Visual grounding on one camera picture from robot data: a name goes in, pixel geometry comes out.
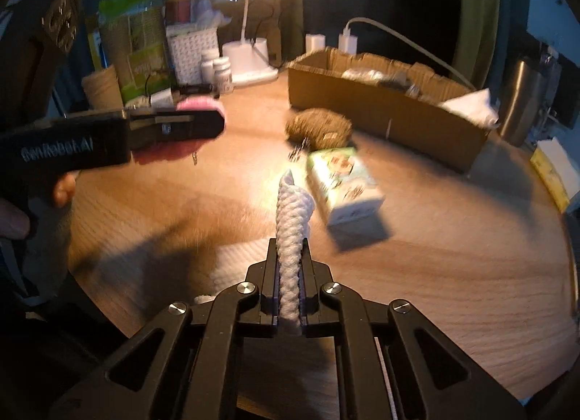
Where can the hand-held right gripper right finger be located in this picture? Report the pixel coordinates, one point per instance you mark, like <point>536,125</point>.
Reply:
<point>311,268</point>

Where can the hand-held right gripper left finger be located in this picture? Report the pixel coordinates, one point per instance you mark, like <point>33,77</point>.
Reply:
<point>271,268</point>

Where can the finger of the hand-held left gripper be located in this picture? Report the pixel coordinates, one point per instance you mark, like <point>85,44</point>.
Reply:
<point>190,127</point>

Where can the pink plush pouch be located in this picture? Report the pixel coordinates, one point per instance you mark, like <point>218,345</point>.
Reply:
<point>199,103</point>

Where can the cardboard box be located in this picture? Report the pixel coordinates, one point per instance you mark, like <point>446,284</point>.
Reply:
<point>389,116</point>

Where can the white tissue paper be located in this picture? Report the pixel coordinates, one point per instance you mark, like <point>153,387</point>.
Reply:
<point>471,107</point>

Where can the person's left forearm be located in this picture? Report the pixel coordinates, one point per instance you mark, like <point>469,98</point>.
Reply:
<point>31,270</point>

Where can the person's left hand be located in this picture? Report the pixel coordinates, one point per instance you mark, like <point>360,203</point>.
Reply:
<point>65,188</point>

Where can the white towel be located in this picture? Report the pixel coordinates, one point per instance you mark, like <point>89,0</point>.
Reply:
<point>240,266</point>

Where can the white pill bottle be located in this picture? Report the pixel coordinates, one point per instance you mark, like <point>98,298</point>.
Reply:
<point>223,77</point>
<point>209,64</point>

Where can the stack of loose paper cups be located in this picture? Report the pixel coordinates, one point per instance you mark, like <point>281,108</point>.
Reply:
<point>103,89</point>

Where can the white plastic basket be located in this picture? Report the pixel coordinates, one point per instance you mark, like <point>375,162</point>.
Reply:
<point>192,55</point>

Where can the white desk lamp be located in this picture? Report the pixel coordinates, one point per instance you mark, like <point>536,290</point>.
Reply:
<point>249,59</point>

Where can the green printed tissue pack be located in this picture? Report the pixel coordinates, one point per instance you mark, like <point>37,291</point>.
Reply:
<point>346,184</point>

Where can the packaged paper cups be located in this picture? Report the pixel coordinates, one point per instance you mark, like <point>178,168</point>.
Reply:
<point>136,43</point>

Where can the brown plush toy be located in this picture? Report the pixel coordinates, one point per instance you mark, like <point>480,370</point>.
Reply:
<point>319,127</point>

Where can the white charger plug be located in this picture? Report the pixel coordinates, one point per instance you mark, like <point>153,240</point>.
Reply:
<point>316,43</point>
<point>349,41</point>

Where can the steel tumbler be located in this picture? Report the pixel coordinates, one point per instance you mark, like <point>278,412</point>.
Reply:
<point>521,102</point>

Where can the yellow curtain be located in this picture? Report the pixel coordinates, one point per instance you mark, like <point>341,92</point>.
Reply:
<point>475,7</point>

